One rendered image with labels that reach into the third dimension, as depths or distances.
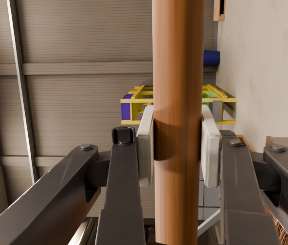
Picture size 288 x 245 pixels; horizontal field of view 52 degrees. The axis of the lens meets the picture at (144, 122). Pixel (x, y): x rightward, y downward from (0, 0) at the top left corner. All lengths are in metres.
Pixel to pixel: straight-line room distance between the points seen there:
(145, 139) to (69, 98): 8.34
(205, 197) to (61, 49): 5.60
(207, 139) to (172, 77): 0.04
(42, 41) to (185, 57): 8.42
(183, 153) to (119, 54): 7.83
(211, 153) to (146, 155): 0.03
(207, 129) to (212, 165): 0.02
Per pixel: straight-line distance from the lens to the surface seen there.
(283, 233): 1.38
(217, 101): 5.51
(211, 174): 0.16
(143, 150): 0.15
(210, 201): 4.59
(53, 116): 8.78
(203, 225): 1.28
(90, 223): 2.05
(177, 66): 0.17
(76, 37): 8.25
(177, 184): 0.19
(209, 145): 0.15
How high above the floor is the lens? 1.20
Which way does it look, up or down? 5 degrees up
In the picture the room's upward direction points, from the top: 90 degrees counter-clockwise
